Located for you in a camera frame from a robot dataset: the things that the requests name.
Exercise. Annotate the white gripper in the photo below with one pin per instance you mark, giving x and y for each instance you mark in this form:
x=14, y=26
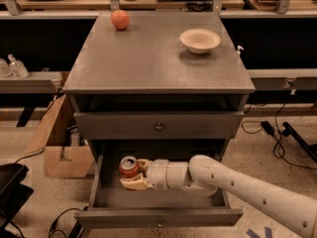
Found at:
x=157, y=174

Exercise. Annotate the red coke can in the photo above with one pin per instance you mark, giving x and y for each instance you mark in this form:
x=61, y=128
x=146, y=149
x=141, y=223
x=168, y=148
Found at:
x=129, y=167

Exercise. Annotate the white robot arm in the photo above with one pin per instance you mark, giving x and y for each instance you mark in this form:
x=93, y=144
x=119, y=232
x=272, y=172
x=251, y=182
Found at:
x=202, y=175

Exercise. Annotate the grey open middle drawer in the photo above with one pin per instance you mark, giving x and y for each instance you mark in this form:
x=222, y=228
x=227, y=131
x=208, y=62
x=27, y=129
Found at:
x=112, y=206

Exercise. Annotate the grey upper drawer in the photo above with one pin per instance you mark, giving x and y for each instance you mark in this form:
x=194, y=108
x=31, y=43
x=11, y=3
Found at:
x=158, y=125

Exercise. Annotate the grey drawer cabinet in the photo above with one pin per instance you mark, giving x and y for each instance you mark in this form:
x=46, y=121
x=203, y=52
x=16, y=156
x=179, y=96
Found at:
x=146, y=68

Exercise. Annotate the brown cardboard box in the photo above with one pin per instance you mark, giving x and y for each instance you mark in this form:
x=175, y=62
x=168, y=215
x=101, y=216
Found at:
x=64, y=158

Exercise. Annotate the black bin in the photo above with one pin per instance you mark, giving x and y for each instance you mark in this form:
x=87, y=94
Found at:
x=13, y=194

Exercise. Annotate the white bowl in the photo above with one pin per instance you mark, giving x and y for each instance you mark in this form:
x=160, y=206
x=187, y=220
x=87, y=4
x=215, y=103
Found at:
x=200, y=41

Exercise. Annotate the red apple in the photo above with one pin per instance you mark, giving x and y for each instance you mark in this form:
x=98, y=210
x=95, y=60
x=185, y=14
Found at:
x=120, y=19

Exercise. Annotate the small white pump bottle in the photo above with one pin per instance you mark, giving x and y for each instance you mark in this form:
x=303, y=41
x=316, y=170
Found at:
x=239, y=49

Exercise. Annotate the clear sanitizer bottle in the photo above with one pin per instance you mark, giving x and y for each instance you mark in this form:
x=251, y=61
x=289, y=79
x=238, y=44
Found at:
x=17, y=67

